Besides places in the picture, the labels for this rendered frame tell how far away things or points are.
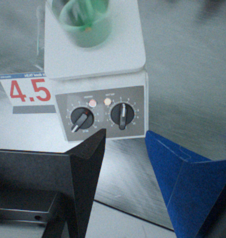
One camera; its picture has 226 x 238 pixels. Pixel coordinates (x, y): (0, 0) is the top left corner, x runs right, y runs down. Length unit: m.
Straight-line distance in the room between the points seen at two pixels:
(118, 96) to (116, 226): 0.21
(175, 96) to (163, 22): 0.15
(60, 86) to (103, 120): 0.07
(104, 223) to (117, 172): 0.09
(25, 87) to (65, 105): 0.10
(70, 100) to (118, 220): 0.21
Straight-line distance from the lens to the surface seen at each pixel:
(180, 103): 0.25
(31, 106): 0.27
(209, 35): 0.33
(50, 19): 0.21
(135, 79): 0.16
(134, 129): 0.18
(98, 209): 0.25
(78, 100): 0.17
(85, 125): 0.18
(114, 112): 0.16
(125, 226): 0.26
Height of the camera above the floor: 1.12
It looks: 82 degrees down
